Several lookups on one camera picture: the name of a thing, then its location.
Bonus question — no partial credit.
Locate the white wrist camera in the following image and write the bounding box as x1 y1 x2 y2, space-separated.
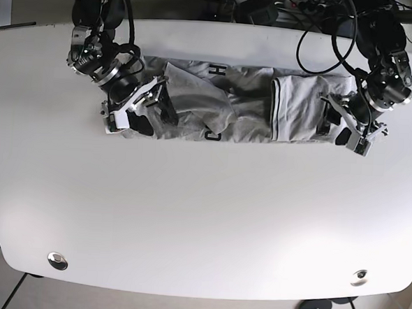
346 133 372 157
101 77 159 134

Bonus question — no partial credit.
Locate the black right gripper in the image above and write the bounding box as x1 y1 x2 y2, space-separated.
100 71 179 136

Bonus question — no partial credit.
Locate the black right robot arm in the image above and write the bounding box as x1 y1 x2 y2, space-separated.
67 0 179 136

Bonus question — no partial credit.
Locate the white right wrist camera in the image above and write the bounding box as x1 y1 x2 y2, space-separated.
101 77 159 134

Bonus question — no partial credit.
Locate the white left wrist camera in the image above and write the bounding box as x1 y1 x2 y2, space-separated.
346 133 372 157

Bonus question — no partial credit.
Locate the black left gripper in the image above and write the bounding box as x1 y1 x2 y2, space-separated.
316 92 389 146

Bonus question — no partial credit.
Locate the grey T-shirt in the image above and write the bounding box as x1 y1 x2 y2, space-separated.
121 53 361 153

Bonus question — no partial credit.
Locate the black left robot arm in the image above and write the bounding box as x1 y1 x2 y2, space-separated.
319 0 412 156

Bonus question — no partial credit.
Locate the right silver table grommet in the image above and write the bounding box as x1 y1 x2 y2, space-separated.
349 269 368 287

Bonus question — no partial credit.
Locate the left silver table grommet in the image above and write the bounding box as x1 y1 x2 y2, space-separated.
47 252 68 271

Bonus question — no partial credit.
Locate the silver table grommet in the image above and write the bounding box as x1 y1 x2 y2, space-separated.
349 269 368 287
47 252 68 271

